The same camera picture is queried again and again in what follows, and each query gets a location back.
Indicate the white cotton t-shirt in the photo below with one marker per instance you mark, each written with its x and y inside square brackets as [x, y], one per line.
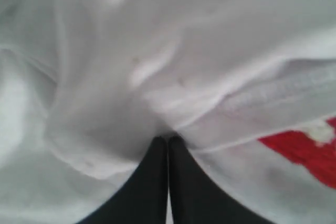
[86, 85]

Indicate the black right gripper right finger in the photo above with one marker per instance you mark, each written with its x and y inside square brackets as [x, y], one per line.
[195, 198]

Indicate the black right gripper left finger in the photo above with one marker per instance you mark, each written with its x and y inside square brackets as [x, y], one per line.
[143, 198]

